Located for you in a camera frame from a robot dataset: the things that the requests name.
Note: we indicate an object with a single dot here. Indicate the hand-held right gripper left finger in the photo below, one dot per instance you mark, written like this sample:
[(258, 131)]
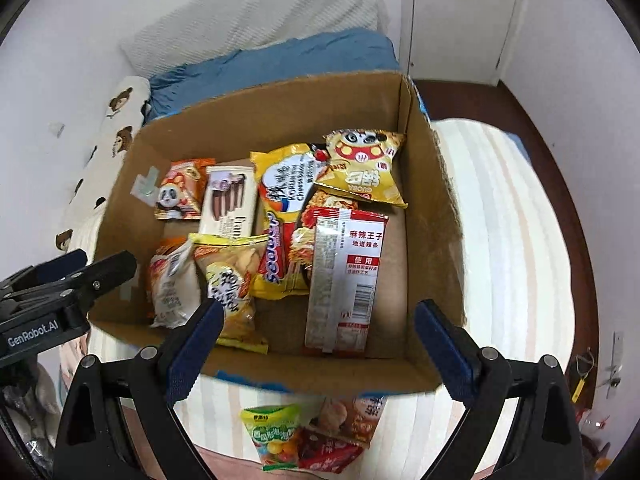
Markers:
[(192, 350)]

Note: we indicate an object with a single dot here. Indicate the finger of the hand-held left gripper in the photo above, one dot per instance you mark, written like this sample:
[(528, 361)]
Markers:
[(100, 277), (55, 266)]

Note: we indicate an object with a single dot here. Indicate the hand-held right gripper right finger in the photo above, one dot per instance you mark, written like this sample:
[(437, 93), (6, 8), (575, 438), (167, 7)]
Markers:
[(445, 350)]

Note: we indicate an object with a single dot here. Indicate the orange bread packet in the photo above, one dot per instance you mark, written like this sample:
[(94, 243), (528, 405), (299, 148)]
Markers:
[(170, 285)]

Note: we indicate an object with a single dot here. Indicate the yellow biscuit packet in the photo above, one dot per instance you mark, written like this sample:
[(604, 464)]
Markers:
[(235, 280)]

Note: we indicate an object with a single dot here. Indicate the cardboard box with blue print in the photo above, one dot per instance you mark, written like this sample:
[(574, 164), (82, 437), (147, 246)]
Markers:
[(390, 260)]

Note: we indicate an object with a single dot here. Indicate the orange panda snack packet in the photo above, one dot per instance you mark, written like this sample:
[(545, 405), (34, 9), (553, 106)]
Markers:
[(180, 192)]

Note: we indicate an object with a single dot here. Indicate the clear red spicy strip packet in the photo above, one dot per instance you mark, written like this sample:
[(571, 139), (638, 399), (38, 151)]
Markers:
[(345, 285)]

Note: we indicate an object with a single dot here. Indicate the yellow instant noodle packet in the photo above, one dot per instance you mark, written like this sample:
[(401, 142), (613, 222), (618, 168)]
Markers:
[(282, 240)]

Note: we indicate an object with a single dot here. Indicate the white wafer stick packet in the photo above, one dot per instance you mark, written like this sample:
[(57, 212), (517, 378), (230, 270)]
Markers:
[(227, 200)]

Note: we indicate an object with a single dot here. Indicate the yellow panda snack packet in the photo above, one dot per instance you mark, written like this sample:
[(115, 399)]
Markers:
[(365, 170)]

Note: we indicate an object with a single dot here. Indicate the cat printed blanket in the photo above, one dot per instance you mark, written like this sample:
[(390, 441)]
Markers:
[(500, 260)]

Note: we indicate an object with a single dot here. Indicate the brown red snack packet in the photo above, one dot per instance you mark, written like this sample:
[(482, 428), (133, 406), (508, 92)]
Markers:
[(350, 417)]

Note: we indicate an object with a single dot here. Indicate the green candy packet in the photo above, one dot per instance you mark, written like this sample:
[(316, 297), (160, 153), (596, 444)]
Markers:
[(272, 435)]

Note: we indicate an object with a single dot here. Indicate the yellow tag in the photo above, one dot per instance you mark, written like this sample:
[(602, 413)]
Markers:
[(577, 390)]

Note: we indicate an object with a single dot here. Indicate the bear print pillow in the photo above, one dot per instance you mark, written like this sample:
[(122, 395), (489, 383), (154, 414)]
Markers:
[(115, 135)]

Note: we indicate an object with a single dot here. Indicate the red triangular snack packet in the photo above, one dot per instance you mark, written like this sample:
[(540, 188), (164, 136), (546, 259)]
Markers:
[(325, 452)]

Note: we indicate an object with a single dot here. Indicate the white textured pillow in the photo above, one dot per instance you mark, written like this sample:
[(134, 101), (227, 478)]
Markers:
[(250, 25)]

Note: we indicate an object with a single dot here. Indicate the blue quilt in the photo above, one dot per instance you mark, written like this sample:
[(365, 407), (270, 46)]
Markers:
[(300, 60)]

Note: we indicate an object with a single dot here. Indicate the white door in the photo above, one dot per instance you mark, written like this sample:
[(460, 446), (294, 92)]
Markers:
[(460, 10)]

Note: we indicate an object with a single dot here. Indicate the white wall socket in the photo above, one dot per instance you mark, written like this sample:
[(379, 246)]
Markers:
[(57, 128)]

